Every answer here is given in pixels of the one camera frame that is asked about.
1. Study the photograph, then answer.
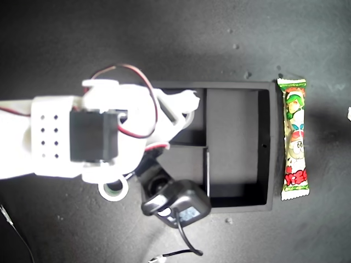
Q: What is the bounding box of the red gripper motor wire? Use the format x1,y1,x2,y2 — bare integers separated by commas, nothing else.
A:
83,64,160,139

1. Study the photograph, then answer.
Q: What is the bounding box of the black tray with wells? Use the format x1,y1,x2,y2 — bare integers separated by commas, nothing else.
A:
150,81,276,214

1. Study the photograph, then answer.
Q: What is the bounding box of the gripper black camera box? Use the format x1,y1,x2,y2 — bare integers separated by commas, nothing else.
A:
137,160,212,229

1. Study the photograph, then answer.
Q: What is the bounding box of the thin black loose cable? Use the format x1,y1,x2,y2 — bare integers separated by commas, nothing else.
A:
0,204,36,263

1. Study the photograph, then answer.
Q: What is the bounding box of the white tape roll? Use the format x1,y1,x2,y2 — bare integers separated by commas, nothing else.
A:
98,177,129,203

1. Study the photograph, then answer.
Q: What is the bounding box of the black camera cable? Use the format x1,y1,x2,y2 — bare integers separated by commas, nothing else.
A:
149,209,204,263

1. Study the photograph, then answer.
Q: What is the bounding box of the green printed snack bar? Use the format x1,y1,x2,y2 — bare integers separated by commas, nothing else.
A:
276,78,311,202

